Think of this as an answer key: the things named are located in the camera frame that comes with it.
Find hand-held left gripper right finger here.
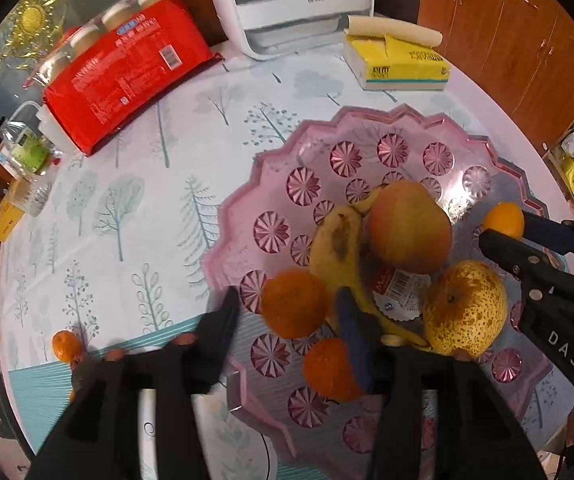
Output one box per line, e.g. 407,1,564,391
334,287,548,480

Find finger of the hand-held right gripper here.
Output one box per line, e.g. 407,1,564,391
521,211,574,287
478,229,574,332

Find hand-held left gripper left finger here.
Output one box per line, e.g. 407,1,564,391
29,287,242,480

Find yellow speckled pear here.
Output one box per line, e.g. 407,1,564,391
424,260,509,358

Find yellow banana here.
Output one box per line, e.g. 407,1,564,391
308,195,430,351

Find red yellow apple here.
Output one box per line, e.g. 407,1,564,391
368,181,454,275

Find pink plastic bowl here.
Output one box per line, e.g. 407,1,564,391
202,104,574,480

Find dark avocado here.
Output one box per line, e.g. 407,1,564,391
71,355,110,390

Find teal striped table mat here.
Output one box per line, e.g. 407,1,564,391
7,320,382,480

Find brown wooden cabinet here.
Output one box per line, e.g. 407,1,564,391
417,0,574,161

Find yellow tissue pack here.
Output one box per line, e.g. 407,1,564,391
342,14,452,92

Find clear glass cup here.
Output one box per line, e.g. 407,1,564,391
14,172,58,218

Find small yellow box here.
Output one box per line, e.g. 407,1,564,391
0,195,26,243

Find red pack of yogurt bottles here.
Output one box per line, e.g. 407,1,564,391
22,0,222,157

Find white countertop appliance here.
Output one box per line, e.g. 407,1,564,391
199,0,375,61

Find gold door ornament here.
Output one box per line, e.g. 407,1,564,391
0,0,118,76

